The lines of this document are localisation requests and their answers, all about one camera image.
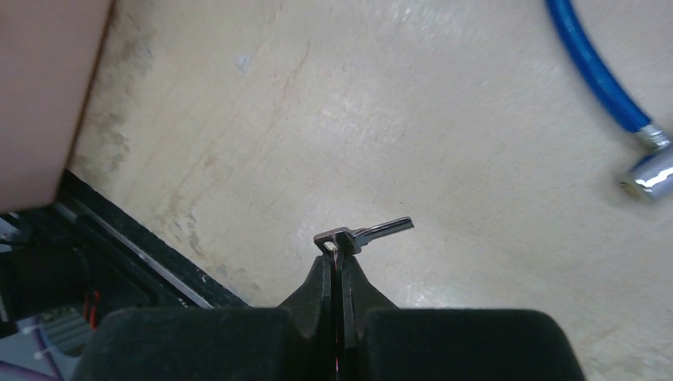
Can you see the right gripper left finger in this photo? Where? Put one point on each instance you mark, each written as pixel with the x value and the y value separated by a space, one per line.
pixel 312 312

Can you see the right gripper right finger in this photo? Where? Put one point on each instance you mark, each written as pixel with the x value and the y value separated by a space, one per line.
pixel 356 297

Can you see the pair of silver keys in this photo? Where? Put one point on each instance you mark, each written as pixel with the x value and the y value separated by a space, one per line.
pixel 344 241

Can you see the blue cable lock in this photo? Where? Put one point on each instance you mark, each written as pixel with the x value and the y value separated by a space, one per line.
pixel 650 179

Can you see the pink plastic storage box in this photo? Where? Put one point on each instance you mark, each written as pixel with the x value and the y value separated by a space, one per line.
pixel 49 50

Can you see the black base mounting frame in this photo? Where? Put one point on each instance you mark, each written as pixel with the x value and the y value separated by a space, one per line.
pixel 84 252

